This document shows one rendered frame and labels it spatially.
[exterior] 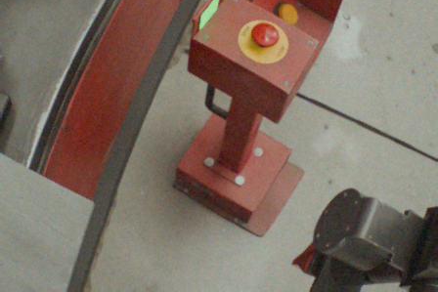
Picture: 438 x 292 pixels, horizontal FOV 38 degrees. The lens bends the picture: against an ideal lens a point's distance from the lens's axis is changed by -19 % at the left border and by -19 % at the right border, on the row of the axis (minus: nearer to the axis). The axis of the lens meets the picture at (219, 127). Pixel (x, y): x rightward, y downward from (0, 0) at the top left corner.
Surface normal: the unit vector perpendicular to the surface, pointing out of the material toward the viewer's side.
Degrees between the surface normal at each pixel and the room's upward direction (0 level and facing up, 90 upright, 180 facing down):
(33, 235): 0
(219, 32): 0
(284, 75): 0
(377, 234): 22
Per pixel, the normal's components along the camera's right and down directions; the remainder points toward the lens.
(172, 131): 0.07, -0.35
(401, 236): 0.48, -0.14
